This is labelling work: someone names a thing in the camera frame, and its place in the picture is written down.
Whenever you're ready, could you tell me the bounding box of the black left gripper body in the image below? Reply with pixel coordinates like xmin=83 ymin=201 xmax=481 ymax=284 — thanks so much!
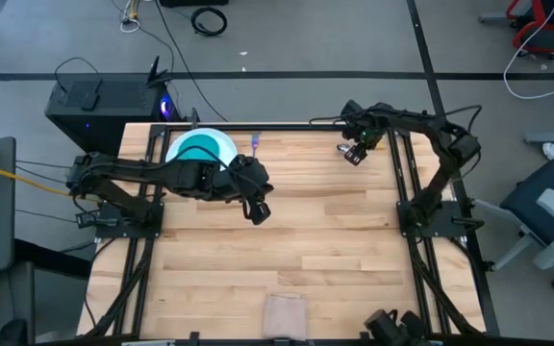
xmin=216 ymin=154 xmax=275 ymax=205

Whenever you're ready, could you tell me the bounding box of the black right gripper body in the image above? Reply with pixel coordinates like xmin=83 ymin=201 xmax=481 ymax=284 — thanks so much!
xmin=352 ymin=120 xmax=386 ymax=149

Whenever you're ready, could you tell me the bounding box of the teal bowl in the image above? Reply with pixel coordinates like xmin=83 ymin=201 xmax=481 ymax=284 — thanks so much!
xmin=176 ymin=134 xmax=230 ymax=162

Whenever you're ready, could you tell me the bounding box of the white round plate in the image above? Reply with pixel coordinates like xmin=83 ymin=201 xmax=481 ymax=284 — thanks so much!
xmin=164 ymin=127 xmax=239 ymax=172

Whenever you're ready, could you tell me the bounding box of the beige cloth napkin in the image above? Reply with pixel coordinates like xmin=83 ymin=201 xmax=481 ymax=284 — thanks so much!
xmin=262 ymin=293 xmax=309 ymax=341

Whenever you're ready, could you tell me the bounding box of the black computer tower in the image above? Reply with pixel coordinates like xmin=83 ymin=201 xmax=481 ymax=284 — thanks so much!
xmin=43 ymin=75 xmax=183 ymax=156

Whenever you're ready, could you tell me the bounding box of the blue office chair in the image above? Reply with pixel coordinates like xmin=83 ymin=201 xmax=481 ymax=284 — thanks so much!
xmin=470 ymin=156 xmax=554 ymax=293

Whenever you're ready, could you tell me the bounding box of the black aluminium table frame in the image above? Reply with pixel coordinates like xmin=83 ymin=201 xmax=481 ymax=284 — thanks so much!
xmin=83 ymin=121 xmax=500 ymax=346

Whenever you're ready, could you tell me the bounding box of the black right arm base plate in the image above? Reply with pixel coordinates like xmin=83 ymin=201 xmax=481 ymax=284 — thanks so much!
xmin=395 ymin=198 xmax=468 ymax=239

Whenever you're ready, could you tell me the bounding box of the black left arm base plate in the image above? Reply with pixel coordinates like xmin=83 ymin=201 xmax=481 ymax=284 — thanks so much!
xmin=94 ymin=200 xmax=165 ymax=240

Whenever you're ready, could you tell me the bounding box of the coiled black cable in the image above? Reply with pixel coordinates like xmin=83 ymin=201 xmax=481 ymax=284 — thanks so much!
xmin=189 ymin=6 xmax=229 ymax=38

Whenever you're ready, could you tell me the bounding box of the black table-level camera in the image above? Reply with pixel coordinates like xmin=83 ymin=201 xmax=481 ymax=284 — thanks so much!
xmin=363 ymin=309 xmax=433 ymax=346

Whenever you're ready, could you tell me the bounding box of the long white cable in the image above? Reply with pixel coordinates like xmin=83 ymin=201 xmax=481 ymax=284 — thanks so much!
xmin=502 ymin=0 xmax=554 ymax=101

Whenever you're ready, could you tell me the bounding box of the small white cable bundle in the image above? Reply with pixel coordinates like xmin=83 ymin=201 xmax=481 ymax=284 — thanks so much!
xmin=119 ymin=0 xmax=142 ymax=35

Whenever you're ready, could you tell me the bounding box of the yellow cable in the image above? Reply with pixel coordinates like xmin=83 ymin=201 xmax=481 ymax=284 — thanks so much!
xmin=0 ymin=159 xmax=75 ymax=198

